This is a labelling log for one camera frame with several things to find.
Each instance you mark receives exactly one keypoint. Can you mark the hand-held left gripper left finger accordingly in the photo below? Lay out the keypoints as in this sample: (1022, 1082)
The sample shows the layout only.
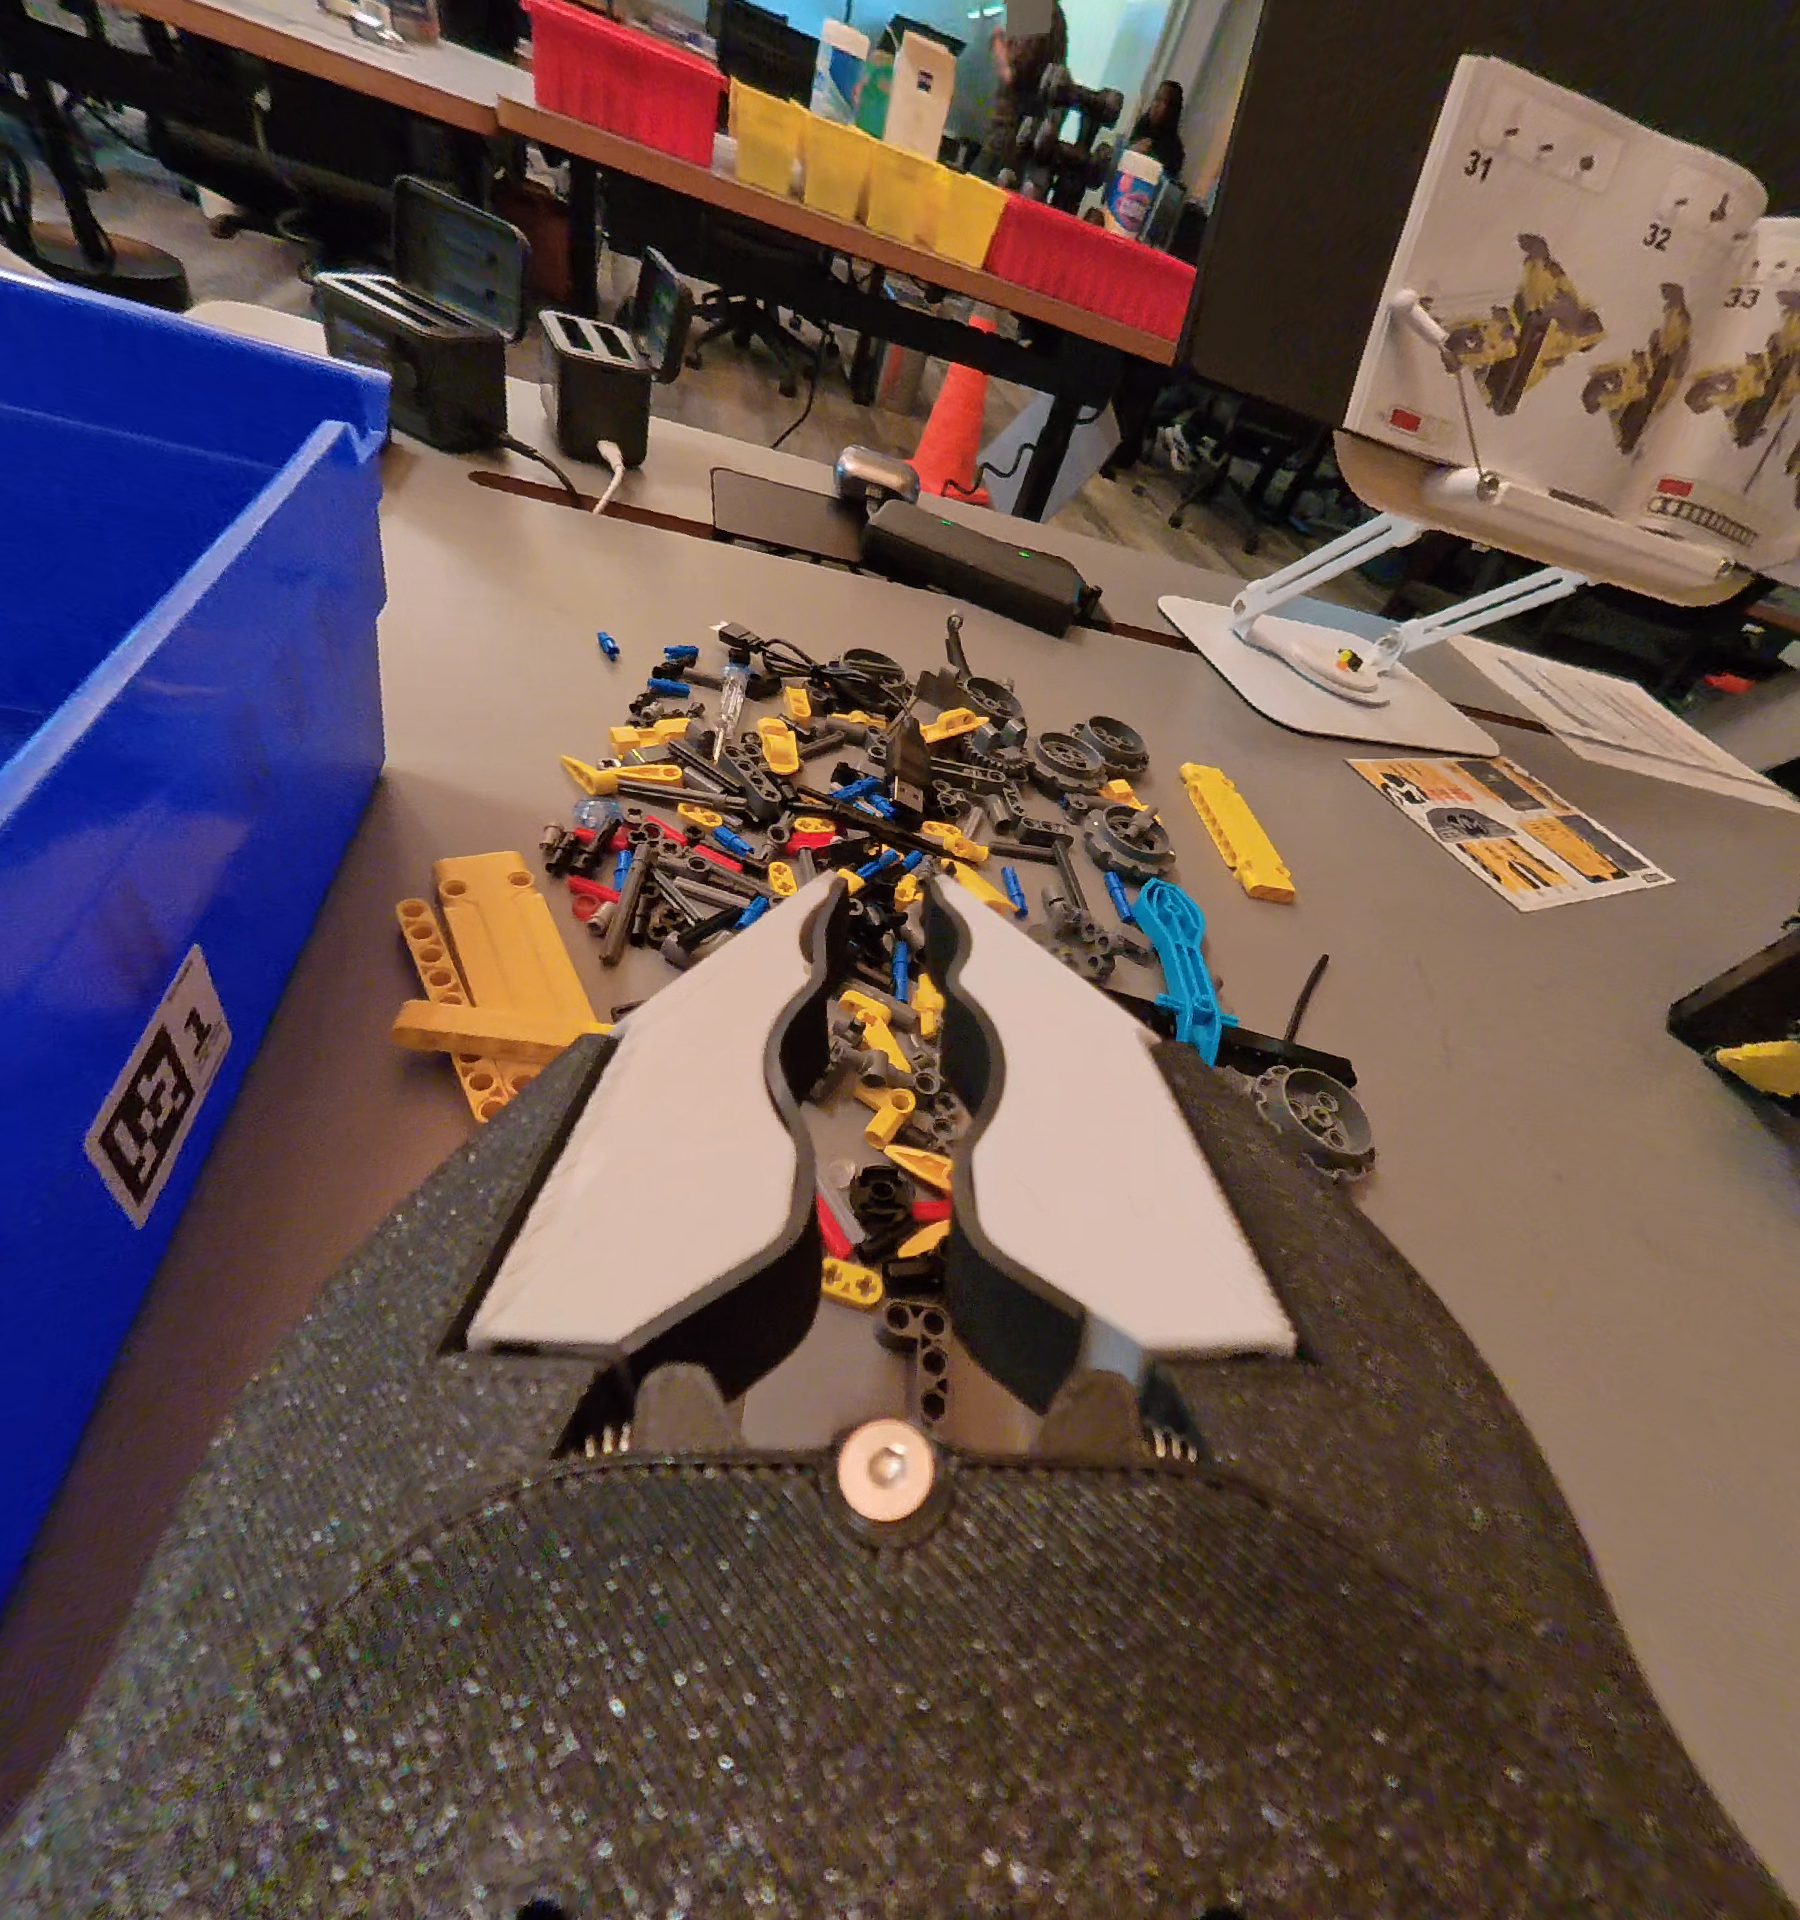
(644, 1185)

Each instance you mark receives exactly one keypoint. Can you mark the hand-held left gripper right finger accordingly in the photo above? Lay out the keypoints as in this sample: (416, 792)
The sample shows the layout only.
(1108, 1185)

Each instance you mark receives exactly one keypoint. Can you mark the pile of toy brick parts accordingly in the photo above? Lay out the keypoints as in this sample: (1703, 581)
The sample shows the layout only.
(718, 871)

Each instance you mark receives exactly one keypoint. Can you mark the yellow toy brick model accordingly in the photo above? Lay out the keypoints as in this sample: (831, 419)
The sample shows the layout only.
(1786, 1064)

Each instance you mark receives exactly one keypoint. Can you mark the yellow holed brick beam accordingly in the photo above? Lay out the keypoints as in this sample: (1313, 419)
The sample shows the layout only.
(480, 1073)

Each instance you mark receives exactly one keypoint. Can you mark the grey toy wheel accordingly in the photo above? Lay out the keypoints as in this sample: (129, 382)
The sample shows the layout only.
(1313, 1123)

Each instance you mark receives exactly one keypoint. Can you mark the light blue brick part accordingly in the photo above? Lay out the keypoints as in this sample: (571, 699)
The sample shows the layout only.
(1184, 976)

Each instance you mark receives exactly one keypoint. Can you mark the long yellow brick panel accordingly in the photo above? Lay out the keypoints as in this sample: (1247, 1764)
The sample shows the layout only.
(1237, 833)

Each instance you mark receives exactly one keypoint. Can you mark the yellow sticker sheet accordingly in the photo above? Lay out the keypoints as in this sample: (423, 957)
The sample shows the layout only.
(1514, 833)

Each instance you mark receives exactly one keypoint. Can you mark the white book stand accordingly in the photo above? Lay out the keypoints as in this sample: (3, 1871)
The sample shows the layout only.
(1290, 660)

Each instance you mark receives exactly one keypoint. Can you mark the black power box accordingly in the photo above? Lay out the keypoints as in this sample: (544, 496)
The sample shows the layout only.
(974, 561)

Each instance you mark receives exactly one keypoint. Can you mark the blue plastic bin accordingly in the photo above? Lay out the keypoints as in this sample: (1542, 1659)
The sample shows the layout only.
(165, 748)

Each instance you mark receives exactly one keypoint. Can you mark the black flat pad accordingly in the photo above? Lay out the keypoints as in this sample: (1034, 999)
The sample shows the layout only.
(778, 517)

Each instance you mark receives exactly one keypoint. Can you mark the printed paper sheet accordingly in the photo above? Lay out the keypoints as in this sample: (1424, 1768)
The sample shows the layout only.
(1620, 719)

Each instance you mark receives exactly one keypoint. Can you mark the silver rounded device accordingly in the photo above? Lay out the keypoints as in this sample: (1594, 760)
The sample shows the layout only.
(877, 473)

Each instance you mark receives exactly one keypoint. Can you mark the orange traffic cone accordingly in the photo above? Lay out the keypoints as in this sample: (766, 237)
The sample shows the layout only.
(959, 420)

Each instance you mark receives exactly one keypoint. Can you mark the black battery charger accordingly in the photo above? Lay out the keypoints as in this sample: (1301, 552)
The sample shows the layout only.
(599, 392)
(420, 359)

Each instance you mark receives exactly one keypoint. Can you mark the red plastic bin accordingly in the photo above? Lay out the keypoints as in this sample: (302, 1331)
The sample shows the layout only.
(1089, 262)
(624, 75)

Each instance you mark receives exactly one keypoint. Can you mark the yellow plastic bin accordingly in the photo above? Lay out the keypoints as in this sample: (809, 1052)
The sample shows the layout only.
(971, 221)
(842, 173)
(766, 143)
(907, 194)

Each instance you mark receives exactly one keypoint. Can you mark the black partition panel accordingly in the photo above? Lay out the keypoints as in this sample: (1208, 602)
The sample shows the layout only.
(1290, 180)

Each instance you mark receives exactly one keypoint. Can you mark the instruction booklet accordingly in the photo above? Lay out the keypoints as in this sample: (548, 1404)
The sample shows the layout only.
(1560, 224)

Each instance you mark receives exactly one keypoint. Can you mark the long wooden table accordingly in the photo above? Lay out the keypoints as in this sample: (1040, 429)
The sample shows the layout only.
(390, 60)

